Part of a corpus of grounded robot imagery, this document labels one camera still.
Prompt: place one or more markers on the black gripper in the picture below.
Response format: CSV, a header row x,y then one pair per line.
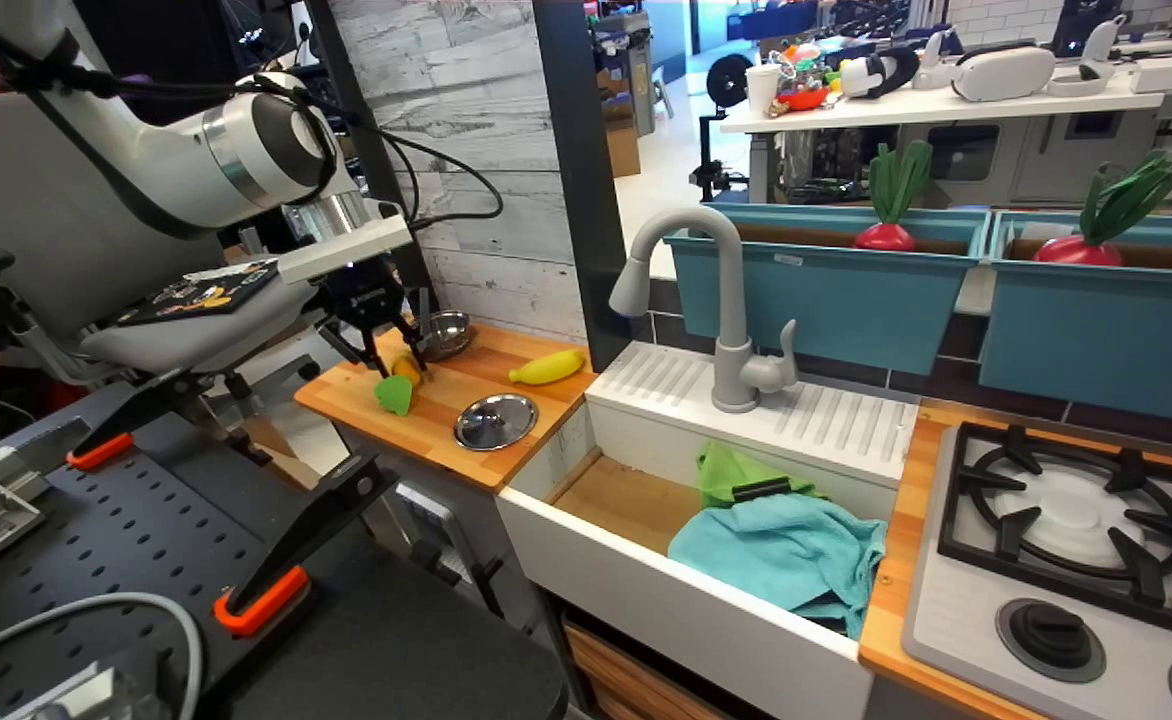
x,y
366,303

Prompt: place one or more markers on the yellow toy carrot green top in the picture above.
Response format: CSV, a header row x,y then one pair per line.
x,y
396,391

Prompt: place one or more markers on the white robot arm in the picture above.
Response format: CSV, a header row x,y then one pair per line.
x,y
250,152

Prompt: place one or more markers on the small metal bowl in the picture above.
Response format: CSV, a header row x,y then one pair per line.
x,y
450,332

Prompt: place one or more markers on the wooden counter block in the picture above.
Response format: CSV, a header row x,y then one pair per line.
x,y
464,383

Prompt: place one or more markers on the round metal plate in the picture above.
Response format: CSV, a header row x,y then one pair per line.
x,y
499,422

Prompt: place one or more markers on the yellow toy banana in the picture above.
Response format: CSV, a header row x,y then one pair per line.
x,y
547,369

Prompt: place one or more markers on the black tablet board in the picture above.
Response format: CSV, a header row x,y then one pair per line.
x,y
198,294

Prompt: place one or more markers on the black slanted beam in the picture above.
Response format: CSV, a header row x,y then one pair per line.
x,y
357,92

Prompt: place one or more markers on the black vertical pillar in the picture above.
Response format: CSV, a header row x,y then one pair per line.
x,y
581,163

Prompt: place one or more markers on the black perforated board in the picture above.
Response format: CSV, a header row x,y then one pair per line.
x,y
118,532

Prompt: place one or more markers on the grey toy faucet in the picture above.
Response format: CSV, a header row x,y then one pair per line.
x,y
729,307

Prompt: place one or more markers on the white toy sink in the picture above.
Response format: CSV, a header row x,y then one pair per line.
x,y
636,584

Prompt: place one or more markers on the green cloth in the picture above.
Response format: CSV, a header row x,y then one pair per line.
x,y
729,473

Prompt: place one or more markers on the grey office chair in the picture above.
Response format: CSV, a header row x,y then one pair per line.
x,y
24,254

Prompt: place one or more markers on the wooden drawer front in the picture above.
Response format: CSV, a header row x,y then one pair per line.
x,y
627,675

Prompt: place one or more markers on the teal planter box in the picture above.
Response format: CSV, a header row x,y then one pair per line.
x,y
1104,340
824,303

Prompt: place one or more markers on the teal towel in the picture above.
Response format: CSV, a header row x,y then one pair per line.
x,y
785,554

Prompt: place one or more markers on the white cup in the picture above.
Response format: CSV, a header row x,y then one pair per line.
x,y
760,88

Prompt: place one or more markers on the red toy radish green leaves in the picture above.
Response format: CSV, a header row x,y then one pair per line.
x,y
1118,206
899,186

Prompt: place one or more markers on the wooden stove counter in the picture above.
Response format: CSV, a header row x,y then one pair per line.
x,y
893,584

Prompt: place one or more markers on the white background table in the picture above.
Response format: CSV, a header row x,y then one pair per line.
x,y
929,105

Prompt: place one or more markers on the black stove grate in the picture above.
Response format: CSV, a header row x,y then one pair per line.
x,y
1010,525

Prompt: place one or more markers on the grey toy stove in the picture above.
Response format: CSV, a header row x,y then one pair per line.
x,y
970,641

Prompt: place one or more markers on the white oval headset device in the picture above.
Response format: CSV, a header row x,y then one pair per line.
x,y
1002,74

